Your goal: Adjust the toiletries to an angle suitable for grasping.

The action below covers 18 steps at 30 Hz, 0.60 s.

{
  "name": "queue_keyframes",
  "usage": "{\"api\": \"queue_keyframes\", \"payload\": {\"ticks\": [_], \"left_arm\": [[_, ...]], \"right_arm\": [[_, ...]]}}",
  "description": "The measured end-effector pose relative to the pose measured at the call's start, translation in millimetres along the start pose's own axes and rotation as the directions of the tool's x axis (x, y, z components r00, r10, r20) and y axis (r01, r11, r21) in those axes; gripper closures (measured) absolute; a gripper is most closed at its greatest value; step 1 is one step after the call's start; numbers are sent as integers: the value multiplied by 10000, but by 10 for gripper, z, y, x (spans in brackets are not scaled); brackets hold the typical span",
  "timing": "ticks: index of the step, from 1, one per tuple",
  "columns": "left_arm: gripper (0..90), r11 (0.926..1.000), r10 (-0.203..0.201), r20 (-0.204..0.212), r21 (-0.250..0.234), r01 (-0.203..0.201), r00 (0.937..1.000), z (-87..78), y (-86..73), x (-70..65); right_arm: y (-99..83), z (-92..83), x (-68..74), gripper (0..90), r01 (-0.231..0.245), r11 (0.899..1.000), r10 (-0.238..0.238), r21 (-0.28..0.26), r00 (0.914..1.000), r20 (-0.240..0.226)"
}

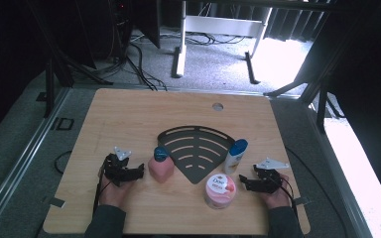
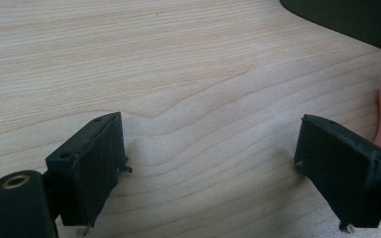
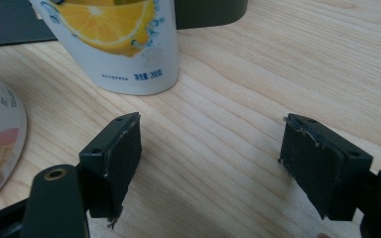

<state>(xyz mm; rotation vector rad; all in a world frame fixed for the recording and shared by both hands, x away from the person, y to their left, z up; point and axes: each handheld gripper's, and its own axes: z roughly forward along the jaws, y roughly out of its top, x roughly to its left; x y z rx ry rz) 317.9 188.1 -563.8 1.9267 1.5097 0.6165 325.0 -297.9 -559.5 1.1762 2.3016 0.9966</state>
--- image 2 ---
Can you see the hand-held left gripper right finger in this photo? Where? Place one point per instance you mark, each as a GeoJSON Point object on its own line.
{"type": "Point", "coordinates": [337, 172]}

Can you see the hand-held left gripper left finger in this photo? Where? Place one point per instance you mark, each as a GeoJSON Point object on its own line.
{"type": "Point", "coordinates": [89, 172]}

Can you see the black slotted metal rack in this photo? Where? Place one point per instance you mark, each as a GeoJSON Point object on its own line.
{"type": "Point", "coordinates": [360, 16]}

